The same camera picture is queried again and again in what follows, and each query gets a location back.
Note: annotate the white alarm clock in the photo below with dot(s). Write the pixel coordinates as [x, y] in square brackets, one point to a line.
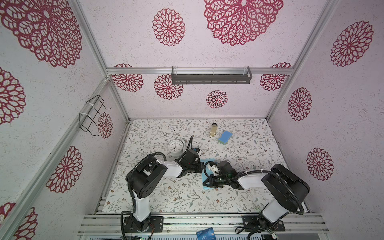
[176, 148]

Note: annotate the blue green sponge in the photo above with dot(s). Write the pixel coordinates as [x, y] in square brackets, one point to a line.
[225, 137]

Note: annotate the black wall shelf rack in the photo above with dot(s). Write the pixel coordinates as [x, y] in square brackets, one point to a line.
[212, 79]

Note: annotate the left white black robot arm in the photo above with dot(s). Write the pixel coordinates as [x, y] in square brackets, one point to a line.
[143, 179]

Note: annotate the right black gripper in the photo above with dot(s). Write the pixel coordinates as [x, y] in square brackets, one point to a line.
[213, 182]

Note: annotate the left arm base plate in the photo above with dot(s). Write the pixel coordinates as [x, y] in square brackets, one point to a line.
[152, 224]

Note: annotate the small yellow liquid jar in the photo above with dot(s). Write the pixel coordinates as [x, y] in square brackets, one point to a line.
[213, 129]

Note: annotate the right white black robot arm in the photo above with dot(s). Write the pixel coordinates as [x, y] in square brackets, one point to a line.
[287, 189]

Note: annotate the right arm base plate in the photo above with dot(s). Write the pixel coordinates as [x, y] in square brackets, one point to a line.
[256, 222]

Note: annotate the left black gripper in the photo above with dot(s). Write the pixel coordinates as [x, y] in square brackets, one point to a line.
[199, 166]

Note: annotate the blue card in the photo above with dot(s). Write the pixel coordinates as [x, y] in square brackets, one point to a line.
[207, 234]

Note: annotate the black wire wall basket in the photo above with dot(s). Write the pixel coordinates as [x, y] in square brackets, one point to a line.
[96, 121]

